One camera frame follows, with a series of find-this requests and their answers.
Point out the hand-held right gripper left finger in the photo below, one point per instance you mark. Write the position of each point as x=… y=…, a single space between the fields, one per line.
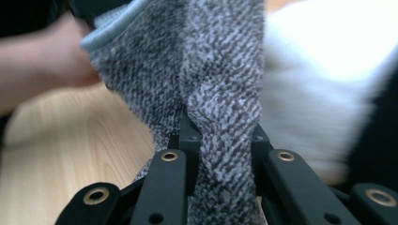
x=189 y=140

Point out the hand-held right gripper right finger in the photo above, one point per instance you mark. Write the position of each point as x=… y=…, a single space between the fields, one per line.
x=259 y=143

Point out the grey knitted sock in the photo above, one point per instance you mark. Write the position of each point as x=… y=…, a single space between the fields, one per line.
x=200 y=62

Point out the panda plush toy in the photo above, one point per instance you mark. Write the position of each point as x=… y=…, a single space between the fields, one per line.
x=325 y=78

